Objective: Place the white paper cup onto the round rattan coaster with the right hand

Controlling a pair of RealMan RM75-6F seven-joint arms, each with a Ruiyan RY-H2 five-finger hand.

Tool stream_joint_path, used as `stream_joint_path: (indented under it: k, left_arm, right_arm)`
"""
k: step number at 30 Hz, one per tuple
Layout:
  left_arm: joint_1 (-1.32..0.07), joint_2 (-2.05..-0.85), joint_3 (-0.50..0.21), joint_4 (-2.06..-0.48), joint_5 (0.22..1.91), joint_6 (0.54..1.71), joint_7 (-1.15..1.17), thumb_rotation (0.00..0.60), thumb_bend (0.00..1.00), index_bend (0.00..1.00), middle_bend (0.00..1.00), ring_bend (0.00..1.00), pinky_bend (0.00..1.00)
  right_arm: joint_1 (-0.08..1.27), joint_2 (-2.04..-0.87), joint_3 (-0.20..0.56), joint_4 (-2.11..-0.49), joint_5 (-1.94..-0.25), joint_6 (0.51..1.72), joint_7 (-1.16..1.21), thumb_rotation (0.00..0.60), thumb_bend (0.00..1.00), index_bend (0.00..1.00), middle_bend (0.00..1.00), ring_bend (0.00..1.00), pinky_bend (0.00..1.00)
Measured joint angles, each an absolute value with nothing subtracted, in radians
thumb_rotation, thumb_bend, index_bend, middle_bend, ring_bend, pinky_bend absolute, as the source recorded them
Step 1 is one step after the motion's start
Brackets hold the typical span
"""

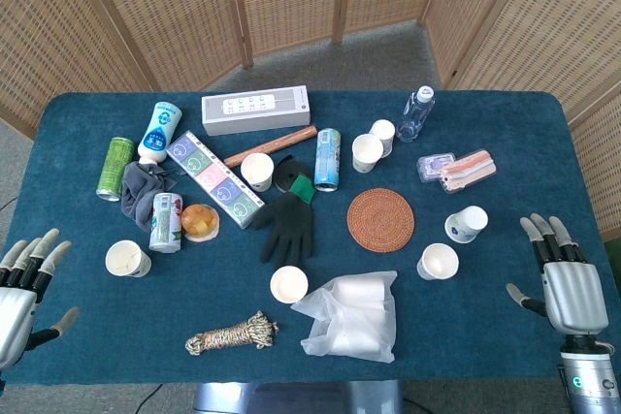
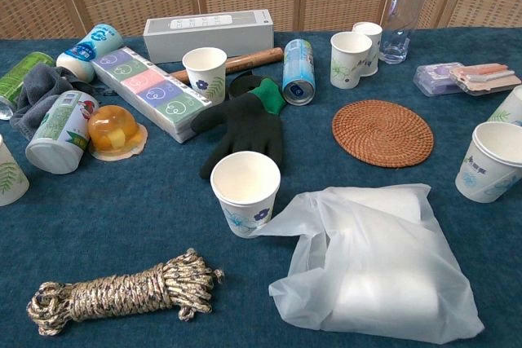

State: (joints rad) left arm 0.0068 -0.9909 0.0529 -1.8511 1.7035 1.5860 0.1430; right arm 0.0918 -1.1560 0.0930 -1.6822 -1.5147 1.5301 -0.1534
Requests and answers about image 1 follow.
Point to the clear plastic water bottle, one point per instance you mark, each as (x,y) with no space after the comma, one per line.
(415,118)

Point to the paper cup with fern print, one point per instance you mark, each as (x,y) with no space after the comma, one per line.
(256,169)

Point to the white squeeze bottle blue label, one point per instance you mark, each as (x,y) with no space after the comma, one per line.
(160,133)

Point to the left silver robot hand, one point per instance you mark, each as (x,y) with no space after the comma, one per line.
(17,307)

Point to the white green drink can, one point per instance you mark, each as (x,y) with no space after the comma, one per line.
(165,222)

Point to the black glove green cuff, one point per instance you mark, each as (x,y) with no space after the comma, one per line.
(288,227)

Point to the pink razor pack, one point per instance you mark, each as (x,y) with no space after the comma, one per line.
(468,171)

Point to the grey cloth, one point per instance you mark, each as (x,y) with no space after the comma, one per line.
(140,191)

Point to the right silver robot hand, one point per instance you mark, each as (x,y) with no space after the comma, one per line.
(575,297)

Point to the brown wooden stick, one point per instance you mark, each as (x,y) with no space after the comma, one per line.
(271,146)

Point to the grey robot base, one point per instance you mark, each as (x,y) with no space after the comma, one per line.
(291,399)

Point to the white plastic bag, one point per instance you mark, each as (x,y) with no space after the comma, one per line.
(354,322)

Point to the multicolour tissue pack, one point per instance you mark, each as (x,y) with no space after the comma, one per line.
(213,176)

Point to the round woven coaster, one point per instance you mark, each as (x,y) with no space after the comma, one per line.
(381,220)

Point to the blue table cloth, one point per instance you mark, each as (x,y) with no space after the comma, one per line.
(145,327)

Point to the white paper cup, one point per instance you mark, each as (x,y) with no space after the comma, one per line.
(436,261)
(367,149)
(385,132)
(123,259)
(288,284)
(468,222)

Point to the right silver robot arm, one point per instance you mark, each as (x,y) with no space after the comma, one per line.
(587,375)

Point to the orange fruit jelly cup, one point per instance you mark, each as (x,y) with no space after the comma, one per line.
(200,222)

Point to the light blue drink can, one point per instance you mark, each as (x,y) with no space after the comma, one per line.
(327,157)

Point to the purple plastic blister pack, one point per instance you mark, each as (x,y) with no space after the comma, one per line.
(434,167)

